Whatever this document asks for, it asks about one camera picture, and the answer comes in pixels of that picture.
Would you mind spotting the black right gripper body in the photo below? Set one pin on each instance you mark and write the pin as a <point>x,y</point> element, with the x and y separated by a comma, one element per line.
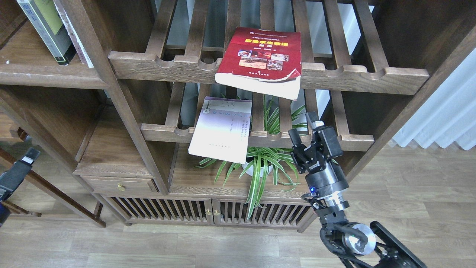
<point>324,176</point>

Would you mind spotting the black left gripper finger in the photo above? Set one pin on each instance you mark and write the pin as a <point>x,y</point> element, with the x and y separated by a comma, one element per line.
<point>11,179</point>

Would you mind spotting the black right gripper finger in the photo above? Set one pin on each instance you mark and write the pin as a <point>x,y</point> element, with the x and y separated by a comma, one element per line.
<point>313,120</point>
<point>295,137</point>

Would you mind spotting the green grey black-edged book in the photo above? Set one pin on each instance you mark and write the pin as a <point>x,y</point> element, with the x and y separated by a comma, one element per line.
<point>45,19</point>

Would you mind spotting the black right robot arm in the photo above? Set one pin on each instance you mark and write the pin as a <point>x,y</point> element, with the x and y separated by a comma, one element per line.
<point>351,240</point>

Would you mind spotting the green spider plant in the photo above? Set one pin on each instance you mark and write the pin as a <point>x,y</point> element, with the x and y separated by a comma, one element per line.
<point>263,162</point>

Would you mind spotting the white lavender paperback book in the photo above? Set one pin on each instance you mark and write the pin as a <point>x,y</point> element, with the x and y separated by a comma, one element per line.
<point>222,130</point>

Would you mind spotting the red paperback book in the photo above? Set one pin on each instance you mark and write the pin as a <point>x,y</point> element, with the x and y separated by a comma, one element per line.
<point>263,62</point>

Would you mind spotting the dark wooden bookshelf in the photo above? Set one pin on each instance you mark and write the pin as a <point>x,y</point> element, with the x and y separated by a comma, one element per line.
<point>367,64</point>

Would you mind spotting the white pleated curtain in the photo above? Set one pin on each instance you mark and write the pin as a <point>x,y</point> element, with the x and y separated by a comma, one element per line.
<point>449,115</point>

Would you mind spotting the white upright book spine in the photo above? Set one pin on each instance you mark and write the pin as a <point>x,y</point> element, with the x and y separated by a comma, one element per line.
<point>77,43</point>

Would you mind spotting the wooden furniture frame left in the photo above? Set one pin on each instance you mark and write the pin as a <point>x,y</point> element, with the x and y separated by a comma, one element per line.
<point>37,180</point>

